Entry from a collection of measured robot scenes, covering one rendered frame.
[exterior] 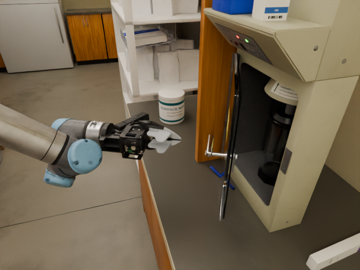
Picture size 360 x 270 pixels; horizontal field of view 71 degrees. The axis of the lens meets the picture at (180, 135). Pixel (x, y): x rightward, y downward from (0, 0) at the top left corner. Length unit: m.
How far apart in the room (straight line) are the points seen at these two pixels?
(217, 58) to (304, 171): 0.42
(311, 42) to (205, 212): 0.57
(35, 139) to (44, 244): 1.59
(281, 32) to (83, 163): 0.46
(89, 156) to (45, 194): 1.91
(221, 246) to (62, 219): 1.62
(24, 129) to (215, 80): 0.58
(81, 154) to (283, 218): 0.58
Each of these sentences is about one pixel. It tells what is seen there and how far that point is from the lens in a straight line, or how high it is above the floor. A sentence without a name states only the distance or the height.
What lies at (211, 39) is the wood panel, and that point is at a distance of 0.83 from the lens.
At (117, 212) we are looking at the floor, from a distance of 2.14.
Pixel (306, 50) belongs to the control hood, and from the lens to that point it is 0.52.
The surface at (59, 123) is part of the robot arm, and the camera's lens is 0.78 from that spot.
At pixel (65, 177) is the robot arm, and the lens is 0.72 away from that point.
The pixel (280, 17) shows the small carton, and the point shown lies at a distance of 0.57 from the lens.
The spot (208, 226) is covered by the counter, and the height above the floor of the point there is 0.94.
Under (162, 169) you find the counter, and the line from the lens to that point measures 1.00.
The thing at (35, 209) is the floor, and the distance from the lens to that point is 2.40.
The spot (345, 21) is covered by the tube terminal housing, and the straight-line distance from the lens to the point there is 0.56.
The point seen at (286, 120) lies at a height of 1.25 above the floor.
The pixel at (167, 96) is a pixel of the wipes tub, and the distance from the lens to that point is 1.22.
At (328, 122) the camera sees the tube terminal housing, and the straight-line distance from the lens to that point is 0.66.
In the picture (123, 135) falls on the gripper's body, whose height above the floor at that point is 1.24.
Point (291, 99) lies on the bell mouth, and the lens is 0.68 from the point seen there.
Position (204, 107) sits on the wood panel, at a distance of 0.90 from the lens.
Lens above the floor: 1.59
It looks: 33 degrees down
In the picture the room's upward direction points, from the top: straight up
